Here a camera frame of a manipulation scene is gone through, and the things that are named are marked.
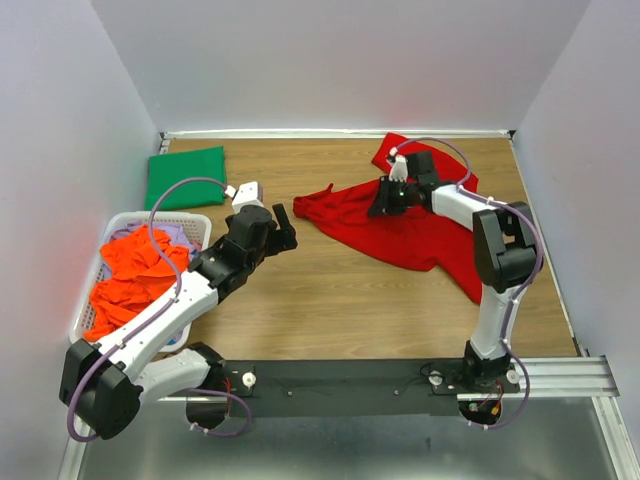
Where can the folded green t shirt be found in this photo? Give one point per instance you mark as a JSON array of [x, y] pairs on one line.
[[168, 169]]

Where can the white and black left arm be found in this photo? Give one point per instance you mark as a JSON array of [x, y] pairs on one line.
[[105, 384]]

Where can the aluminium frame rail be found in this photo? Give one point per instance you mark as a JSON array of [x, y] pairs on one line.
[[564, 423]]

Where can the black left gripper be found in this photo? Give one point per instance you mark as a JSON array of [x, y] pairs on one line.
[[285, 239]]

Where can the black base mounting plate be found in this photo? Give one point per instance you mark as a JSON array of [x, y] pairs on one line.
[[349, 388]]

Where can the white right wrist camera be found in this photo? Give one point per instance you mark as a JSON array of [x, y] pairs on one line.
[[399, 168]]

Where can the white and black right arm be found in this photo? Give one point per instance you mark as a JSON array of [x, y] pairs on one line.
[[506, 251]]

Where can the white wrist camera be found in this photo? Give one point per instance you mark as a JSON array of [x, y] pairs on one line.
[[247, 194], [399, 168]]

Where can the white plastic laundry basket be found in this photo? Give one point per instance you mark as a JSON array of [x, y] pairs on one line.
[[197, 230]]

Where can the orange t shirt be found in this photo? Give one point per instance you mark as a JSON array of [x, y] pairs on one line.
[[135, 270]]

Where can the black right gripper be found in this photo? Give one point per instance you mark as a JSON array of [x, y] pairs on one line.
[[380, 203]]

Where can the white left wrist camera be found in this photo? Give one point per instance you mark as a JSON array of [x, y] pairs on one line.
[[247, 194]]

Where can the red t shirt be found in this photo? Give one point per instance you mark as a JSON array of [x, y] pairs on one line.
[[416, 240]]

